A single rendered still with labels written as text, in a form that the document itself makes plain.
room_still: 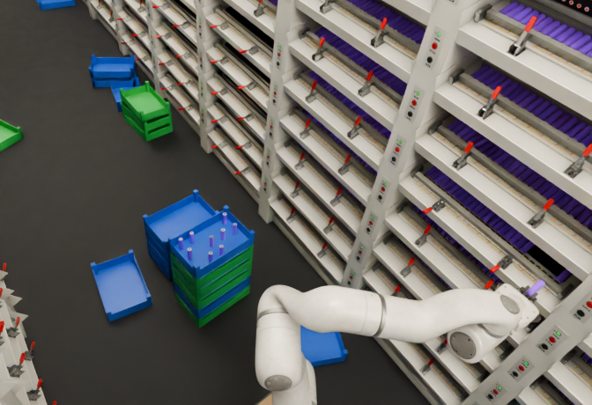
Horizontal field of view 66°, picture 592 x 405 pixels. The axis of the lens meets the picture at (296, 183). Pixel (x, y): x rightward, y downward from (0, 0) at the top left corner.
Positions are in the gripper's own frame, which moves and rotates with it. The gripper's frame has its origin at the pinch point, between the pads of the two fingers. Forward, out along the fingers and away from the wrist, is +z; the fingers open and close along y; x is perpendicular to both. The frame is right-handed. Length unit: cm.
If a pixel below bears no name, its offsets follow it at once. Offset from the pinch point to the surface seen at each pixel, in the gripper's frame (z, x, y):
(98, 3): 32, 80, 394
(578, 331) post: 14.0, 6.8, -13.8
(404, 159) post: 12, -2, 55
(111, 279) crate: -51, 117, 133
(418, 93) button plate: 6, -25, 59
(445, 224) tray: 14.4, 8.8, 32.4
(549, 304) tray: 16.0, 7.4, -4.4
